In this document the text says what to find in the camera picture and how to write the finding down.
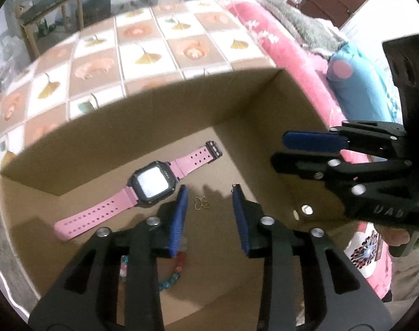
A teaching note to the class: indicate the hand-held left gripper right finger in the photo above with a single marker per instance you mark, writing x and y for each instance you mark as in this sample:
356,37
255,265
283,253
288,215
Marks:
239,224

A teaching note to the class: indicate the tile patterned table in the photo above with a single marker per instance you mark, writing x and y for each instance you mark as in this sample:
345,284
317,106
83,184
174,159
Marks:
147,38

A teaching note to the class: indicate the black bin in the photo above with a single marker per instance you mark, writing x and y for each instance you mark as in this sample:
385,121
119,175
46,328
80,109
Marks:
97,12

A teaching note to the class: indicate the wooden chair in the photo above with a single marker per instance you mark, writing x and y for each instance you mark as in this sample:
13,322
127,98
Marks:
47,3

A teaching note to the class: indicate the pink floral blanket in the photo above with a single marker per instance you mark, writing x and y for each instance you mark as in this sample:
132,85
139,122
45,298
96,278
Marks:
292,51

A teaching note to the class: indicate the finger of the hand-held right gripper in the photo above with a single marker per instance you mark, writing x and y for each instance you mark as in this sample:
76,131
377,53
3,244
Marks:
309,141
299,165

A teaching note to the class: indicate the cardboard box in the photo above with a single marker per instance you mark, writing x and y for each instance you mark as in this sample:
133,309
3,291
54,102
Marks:
92,151

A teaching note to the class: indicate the person's right hand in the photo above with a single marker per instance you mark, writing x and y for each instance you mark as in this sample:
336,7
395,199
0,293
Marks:
395,236

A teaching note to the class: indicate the brown wooden door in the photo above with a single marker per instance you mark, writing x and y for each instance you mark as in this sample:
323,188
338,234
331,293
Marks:
337,0

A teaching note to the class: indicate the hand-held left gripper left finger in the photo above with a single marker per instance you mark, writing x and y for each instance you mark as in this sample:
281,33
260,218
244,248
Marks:
179,224

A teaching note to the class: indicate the grey knitted blanket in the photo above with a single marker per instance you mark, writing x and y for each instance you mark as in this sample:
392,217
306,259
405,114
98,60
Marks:
306,24

